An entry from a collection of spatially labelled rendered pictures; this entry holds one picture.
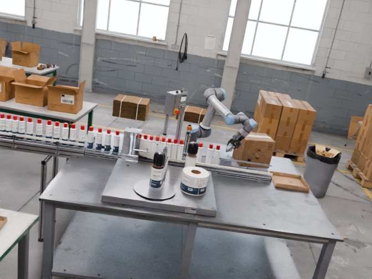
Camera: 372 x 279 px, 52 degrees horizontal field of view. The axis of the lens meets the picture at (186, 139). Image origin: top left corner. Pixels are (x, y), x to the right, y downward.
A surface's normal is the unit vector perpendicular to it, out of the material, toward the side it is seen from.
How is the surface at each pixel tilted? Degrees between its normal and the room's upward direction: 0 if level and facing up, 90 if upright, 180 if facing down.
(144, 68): 90
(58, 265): 0
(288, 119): 91
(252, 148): 90
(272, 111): 90
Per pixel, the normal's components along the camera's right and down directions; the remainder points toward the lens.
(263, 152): 0.19, 0.35
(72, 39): -0.11, 0.31
